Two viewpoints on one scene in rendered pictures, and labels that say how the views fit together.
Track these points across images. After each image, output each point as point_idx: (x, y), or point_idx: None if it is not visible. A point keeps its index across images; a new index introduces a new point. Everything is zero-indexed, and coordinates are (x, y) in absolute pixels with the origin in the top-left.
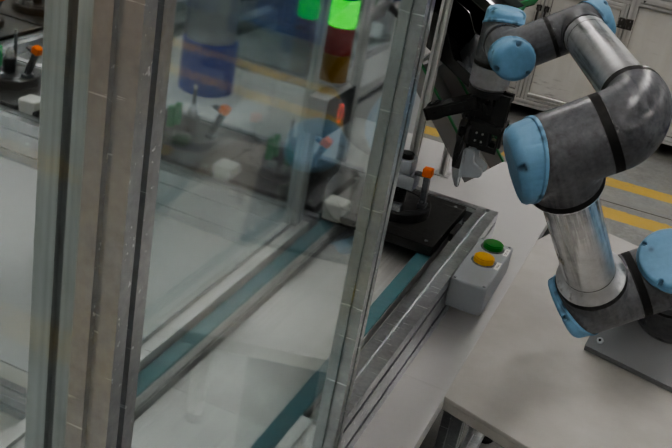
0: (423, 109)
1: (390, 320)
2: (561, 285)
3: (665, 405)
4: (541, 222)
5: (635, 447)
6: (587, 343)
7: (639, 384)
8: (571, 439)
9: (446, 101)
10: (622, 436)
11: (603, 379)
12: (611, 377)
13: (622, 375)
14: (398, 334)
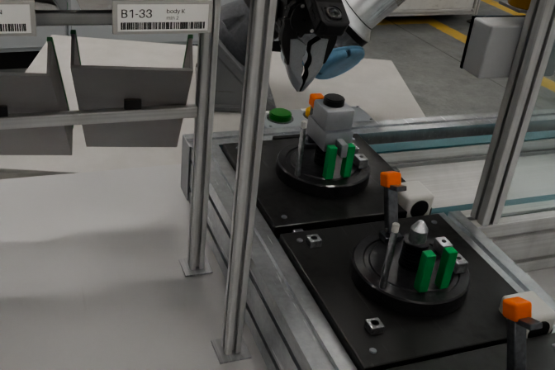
0: (348, 24)
1: (486, 122)
2: (368, 35)
3: (284, 83)
4: (19, 181)
5: (349, 86)
6: (274, 106)
7: (277, 92)
8: (386, 101)
9: None
10: (348, 90)
11: (298, 102)
12: (289, 101)
13: (277, 98)
14: (492, 116)
